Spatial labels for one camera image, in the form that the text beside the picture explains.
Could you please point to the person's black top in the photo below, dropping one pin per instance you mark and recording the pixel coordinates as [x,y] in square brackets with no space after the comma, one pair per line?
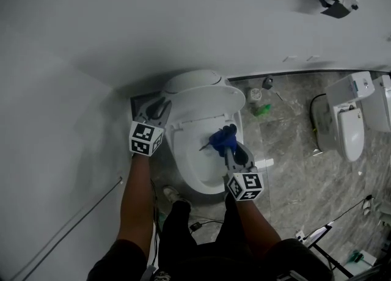
[299,258]

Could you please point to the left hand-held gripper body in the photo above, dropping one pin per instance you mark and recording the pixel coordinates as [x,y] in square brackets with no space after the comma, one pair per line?
[142,137]

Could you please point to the black power adapter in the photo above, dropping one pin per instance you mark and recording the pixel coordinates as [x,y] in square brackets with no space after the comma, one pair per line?
[195,226]

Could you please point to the person's black trousers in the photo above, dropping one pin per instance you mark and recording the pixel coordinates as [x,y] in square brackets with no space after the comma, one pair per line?
[180,237]

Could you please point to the white power strip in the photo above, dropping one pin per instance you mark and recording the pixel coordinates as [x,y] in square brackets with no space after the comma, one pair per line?
[300,236]

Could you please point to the black metal stand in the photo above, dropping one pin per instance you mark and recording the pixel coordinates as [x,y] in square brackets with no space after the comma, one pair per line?
[333,260]

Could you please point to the person's left forearm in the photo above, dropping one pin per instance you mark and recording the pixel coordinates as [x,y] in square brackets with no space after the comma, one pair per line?
[136,200]

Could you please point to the white toilet lid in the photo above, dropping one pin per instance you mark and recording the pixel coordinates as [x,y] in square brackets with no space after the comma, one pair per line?
[207,102]

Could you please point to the person's right forearm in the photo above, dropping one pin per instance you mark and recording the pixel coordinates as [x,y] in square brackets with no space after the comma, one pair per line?
[253,224]

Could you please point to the white wall switch plate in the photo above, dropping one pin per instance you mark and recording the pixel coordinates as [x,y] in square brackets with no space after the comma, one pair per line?
[313,58]
[289,58]

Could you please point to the green plastic bottle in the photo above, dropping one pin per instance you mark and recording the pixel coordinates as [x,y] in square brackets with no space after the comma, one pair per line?
[262,111]

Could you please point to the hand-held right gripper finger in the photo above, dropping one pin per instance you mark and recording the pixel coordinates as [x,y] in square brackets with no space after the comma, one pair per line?
[251,160]
[230,160]

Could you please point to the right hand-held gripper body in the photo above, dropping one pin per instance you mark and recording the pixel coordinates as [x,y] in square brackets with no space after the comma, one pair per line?
[249,183]

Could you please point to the blue cloth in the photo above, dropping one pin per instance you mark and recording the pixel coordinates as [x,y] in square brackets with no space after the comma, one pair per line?
[223,139]

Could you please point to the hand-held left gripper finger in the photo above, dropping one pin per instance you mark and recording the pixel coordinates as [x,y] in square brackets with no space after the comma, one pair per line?
[141,115]
[166,119]

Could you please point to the grey angle valve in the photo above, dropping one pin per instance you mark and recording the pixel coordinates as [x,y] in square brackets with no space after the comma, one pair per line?
[268,82]

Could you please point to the white toilet brush holder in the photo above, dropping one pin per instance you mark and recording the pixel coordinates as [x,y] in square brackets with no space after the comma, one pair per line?
[254,95]

